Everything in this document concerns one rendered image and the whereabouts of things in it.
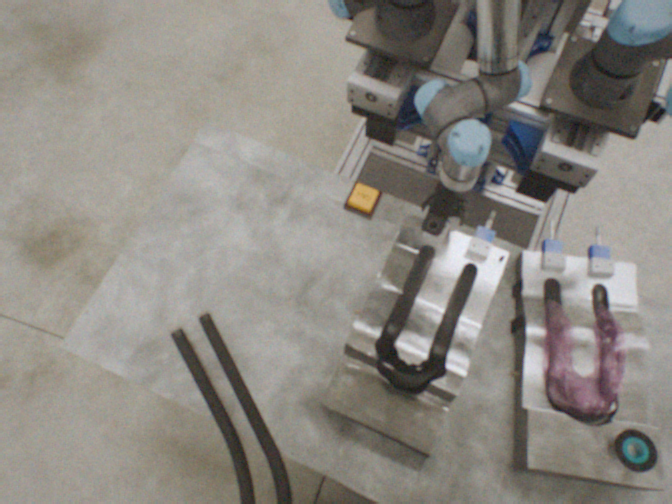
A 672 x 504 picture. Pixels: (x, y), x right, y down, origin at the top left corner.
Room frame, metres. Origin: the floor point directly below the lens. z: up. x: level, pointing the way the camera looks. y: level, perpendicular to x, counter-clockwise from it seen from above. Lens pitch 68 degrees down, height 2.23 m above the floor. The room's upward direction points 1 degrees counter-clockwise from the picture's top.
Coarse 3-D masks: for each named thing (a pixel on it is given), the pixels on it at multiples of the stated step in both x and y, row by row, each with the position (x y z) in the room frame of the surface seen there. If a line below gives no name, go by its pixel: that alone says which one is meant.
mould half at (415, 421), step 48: (432, 240) 0.56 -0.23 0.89; (384, 288) 0.45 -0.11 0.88; (432, 288) 0.45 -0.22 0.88; (480, 288) 0.44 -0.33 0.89; (432, 336) 0.32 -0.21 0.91; (336, 384) 0.23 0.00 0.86; (384, 384) 0.23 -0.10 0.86; (432, 384) 0.22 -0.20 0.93; (384, 432) 0.13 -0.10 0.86; (432, 432) 0.13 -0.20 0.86
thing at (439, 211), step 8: (440, 192) 0.59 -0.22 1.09; (448, 192) 0.59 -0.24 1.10; (440, 200) 0.57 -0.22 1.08; (448, 200) 0.57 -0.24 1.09; (456, 200) 0.57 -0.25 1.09; (432, 208) 0.56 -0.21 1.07; (440, 208) 0.56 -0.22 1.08; (448, 208) 0.56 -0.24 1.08; (432, 216) 0.55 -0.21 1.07; (440, 216) 0.54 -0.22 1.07; (448, 216) 0.54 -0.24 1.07; (424, 224) 0.53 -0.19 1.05; (432, 224) 0.53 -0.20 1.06; (440, 224) 0.53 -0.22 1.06; (432, 232) 0.52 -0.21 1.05; (440, 232) 0.51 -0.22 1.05
